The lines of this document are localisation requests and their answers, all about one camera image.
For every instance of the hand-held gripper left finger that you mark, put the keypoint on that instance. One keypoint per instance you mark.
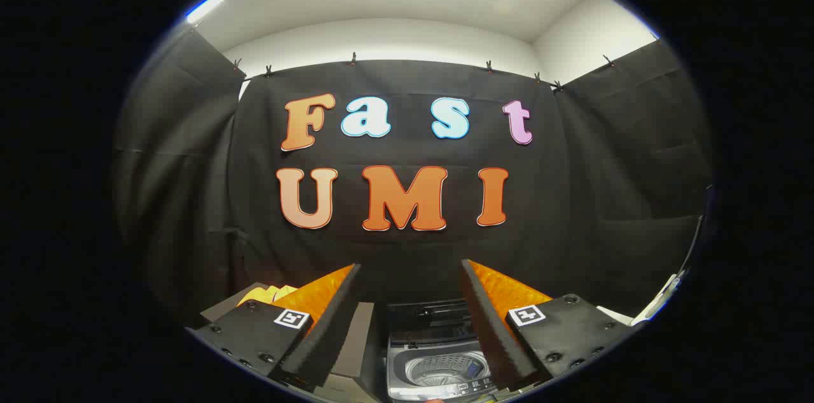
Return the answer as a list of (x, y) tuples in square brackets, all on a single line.
[(331, 327)]

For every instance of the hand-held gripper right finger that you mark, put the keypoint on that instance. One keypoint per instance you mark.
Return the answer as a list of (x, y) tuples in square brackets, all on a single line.
[(493, 327)]

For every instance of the dark transparent washing machine lid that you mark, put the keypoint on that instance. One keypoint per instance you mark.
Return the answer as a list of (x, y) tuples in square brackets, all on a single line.
[(426, 317)]

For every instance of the grey washing machine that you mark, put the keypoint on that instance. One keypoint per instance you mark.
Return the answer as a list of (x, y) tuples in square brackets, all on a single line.
[(439, 370)]

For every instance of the orange yellow shirt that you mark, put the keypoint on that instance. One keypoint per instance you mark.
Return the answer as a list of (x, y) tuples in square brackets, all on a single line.
[(264, 295)]

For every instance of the black backdrop cloth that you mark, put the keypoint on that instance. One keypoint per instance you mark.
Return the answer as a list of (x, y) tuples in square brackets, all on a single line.
[(407, 250)]

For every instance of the ceiling light strip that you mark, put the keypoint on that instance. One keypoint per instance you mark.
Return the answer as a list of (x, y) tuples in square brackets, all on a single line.
[(205, 7)]

